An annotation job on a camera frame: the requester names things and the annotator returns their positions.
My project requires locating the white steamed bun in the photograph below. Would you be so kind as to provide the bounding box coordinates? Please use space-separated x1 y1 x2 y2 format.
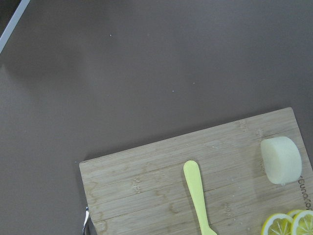
260 137 302 185

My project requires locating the yellow plastic knife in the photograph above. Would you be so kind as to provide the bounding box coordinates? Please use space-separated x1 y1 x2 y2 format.
183 160 217 235

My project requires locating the lemon slice back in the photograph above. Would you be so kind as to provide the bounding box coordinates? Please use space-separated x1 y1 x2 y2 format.
287 210 313 235

